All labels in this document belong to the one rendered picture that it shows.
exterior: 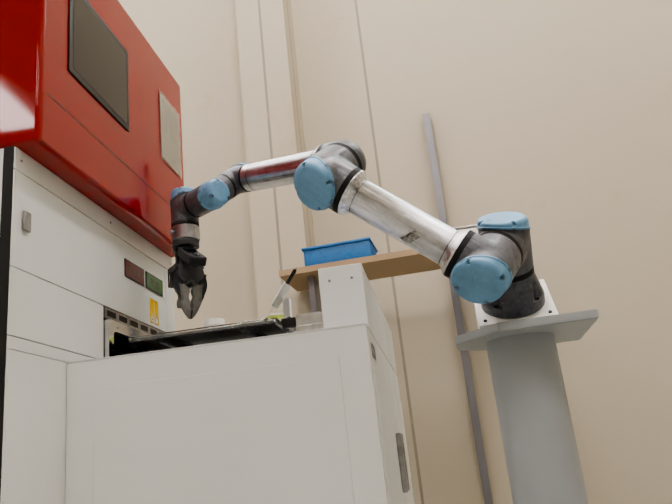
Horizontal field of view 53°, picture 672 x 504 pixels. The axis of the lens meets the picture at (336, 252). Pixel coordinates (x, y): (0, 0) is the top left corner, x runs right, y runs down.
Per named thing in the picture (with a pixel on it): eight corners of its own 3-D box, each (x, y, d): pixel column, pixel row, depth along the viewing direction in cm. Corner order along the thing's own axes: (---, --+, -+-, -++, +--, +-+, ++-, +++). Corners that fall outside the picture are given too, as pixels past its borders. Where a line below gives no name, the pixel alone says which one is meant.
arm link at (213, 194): (229, 168, 182) (204, 181, 189) (202, 183, 174) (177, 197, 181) (244, 193, 184) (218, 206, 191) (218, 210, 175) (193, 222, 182)
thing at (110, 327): (102, 359, 157) (102, 319, 160) (174, 379, 199) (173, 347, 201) (109, 358, 157) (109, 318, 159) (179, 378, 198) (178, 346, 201)
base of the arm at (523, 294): (534, 282, 171) (531, 247, 167) (553, 311, 157) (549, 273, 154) (475, 294, 172) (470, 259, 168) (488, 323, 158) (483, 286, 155)
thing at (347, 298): (324, 333, 140) (317, 268, 144) (356, 365, 192) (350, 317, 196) (369, 327, 139) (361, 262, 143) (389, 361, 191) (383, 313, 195)
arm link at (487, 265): (533, 247, 149) (326, 133, 162) (513, 279, 138) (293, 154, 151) (510, 286, 156) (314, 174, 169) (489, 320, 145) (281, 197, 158)
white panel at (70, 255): (-6, 350, 122) (3, 147, 133) (168, 389, 199) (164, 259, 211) (10, 347, 121) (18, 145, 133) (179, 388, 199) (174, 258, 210)
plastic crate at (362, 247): (380, 270, 351) (377, 249, 355) (373, 258, 329) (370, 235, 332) (314, 280, 358) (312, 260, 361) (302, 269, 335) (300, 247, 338)
